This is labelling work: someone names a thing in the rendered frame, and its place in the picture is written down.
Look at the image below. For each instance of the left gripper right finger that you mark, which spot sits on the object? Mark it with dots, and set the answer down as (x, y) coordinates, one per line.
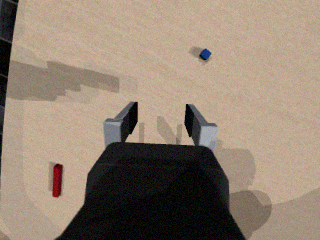
(202, 132)

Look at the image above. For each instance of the dark red rod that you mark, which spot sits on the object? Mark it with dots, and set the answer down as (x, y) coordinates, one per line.
(57, 179)

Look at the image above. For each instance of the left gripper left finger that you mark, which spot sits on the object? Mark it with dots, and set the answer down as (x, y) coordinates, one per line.
(119, 128)

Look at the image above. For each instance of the small blue block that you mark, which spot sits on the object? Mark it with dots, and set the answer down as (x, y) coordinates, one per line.
(205, 54)

